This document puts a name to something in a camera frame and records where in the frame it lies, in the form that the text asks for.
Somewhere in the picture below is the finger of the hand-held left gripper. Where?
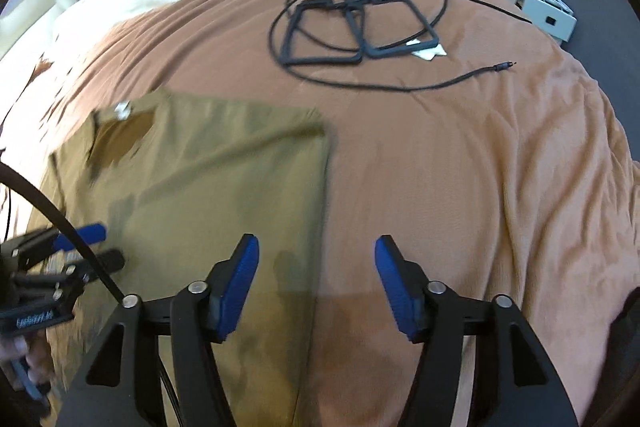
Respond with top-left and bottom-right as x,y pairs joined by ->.
15,249 -> 126,292
55,223 -> 108,253

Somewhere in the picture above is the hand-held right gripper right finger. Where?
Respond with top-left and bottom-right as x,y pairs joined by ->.
375,234 -> 581,427

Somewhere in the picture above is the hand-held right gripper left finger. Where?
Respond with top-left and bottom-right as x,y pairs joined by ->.
55,233 -> 261,427

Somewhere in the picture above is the olive printed T-shirt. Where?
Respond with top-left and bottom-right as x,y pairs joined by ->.
40,89 -> 336,427

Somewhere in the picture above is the person's left hand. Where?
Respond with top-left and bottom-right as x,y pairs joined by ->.
0,337 -> 53,403

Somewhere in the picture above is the brown blanket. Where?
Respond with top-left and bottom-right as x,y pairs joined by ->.
0,0 -> 640,427

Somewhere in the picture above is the white paper scrap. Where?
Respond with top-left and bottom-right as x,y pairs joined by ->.
405,39 -> 448,60

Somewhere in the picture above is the cream nightstand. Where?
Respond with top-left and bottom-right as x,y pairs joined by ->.
472,0 -> 578,44

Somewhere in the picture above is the right hand-held gripper cable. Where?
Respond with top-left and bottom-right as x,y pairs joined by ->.
0,163 -> 127,305

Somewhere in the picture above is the thin black cable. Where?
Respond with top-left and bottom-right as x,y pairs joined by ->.
267,0 -> 533,92

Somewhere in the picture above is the black square frame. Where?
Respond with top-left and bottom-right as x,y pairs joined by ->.
345,0 -> 441,58
280,0 -> 363,68

